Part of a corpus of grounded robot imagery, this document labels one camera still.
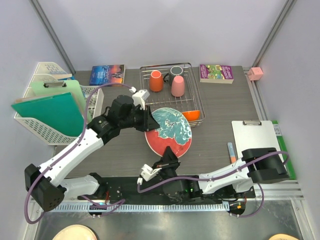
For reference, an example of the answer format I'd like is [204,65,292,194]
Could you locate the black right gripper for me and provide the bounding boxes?
[152,145,181,181]

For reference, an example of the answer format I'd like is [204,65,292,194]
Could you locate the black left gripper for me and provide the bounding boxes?
[120,104,160,133]

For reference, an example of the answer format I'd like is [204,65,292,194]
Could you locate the red and teal floral plate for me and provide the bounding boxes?
[144,107,192,158]

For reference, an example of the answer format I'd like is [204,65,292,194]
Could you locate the orange bowl white inside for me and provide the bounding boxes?
[182,110,201,122]

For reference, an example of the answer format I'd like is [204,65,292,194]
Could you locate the orange mug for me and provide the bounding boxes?
[149,70,164,92]

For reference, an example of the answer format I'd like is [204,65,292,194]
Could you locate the pink cup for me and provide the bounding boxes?
[171,76,185,98]

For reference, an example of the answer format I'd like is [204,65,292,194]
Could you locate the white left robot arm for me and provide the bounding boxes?
[24,89,160,212]

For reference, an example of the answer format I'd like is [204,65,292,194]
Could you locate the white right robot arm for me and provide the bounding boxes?
[148,147,290,202]

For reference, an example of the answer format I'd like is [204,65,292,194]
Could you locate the white file organizer rack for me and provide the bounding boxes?
[11,62,104,146]

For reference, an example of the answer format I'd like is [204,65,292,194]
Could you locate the grey mug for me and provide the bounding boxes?
[163,65,184,86]

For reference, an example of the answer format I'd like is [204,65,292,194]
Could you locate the orange and blue marker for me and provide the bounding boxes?
[227,142,237,164]

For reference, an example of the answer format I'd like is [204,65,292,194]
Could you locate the blue sunset cover book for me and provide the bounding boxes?
[89,64,125,86]

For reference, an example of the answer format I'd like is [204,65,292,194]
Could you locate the purple and green book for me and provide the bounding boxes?
[199,64,234,84]

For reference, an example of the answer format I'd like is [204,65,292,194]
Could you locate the white clipboard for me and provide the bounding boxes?
[231,120,281,164]

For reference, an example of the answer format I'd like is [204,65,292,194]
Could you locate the teal folder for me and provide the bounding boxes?
[11,92,84,137]

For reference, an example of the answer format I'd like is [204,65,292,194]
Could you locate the light green clipboard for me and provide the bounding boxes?
[30,80,86,114]

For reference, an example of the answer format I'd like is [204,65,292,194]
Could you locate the pink cube box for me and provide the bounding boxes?
[247,67,264,81]

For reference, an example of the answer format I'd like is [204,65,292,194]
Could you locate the cream round object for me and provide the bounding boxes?
[53,224,98,240]

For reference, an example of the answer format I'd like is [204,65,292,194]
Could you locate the green board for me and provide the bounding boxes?
[271,120,297,180]

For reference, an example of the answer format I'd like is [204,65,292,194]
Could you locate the tan round object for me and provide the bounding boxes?
[269,233,299,240]

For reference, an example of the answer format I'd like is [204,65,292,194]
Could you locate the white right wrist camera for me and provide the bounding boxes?
[140,164,162,182]

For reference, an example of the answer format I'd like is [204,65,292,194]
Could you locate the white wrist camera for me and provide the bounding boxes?
[132,89,150,110]
[140,164,162,182]

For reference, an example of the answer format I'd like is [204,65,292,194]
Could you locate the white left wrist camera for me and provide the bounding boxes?
[132,89,150,110]

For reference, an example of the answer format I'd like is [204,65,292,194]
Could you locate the steel wire dish rack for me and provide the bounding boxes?
[138,61,206,128]

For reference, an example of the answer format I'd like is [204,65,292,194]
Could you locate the white slotted cable duct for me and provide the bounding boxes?
[51,201,230,215]

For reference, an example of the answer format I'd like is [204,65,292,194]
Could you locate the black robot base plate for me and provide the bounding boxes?
[77,174,256,204]

